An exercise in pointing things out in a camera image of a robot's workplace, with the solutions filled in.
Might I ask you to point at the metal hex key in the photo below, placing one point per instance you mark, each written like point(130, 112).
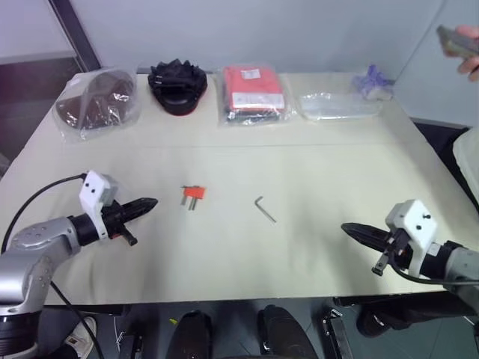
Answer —
point(265, 209)

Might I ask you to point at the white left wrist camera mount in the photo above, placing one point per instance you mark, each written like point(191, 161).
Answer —
point(93, 188)

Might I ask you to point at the black metal frame bar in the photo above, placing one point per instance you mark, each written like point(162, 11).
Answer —
point(337, 333)

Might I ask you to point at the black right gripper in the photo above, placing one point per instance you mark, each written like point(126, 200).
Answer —
point(394, 248)

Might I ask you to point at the red packaged garment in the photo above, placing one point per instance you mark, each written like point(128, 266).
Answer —
point(252, 93)

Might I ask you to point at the black folded hat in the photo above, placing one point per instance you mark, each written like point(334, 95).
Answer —
point(177, 86)

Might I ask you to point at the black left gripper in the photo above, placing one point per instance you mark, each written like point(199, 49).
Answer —
point(116, 221)

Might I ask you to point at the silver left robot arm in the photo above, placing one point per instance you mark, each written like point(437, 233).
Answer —
point(33, 247)

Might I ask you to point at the dark wall pillar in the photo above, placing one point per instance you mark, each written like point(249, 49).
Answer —
point(76, 33)

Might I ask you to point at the purple crumpled glove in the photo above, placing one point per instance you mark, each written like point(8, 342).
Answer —
point(370, 80)

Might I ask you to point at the dark rounded robot foot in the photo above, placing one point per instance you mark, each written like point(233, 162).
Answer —
point(286, 333)
point(191, 334)

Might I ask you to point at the black shoe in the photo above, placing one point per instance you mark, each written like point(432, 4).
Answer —
point(374, 322)

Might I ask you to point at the clear flat plastic bag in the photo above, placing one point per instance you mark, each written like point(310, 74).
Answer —
point(337, 106)

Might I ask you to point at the brown hat in plastic bag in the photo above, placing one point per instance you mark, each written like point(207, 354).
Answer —
point(99, 101)

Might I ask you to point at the small orange part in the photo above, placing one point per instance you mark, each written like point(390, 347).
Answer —
point(194, 191)

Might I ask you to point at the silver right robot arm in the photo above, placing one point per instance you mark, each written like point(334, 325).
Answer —
point(458, 261)

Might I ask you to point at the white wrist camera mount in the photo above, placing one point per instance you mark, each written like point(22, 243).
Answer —
point(417, 224)
point(93, 188)

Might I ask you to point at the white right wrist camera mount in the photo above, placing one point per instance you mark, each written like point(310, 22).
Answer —
point(417, 224)

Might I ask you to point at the white sneaker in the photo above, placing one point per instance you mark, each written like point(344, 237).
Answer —
point(80, 336)

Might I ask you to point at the bystander bare hand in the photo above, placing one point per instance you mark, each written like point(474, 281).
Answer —
point(472, 63)

